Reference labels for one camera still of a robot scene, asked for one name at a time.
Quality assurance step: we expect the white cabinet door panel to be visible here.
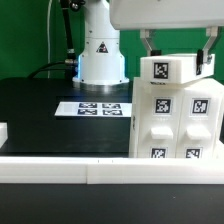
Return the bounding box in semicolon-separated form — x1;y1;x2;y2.
176;79;224;159
137;85;183;158

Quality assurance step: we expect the white border fence rail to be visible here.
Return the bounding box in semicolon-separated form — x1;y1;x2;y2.
0;156;224;184

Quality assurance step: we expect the white cabinet top block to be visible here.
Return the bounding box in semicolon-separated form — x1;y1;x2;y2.
140;54;215;84

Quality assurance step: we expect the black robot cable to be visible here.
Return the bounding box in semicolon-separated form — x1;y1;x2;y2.
27;0;81;79

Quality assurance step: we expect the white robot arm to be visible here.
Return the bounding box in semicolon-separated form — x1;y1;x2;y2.
73;0;224;87

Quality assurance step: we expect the white cabinet body box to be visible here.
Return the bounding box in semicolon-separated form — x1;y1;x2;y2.
129;77;224;159

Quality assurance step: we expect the white thin cable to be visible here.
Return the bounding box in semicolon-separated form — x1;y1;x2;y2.
46;0;54;79

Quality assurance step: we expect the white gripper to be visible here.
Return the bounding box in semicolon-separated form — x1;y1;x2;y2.
110;0;224;75

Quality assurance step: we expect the white marker base plate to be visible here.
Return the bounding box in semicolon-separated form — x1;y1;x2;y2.
55;102;132;117

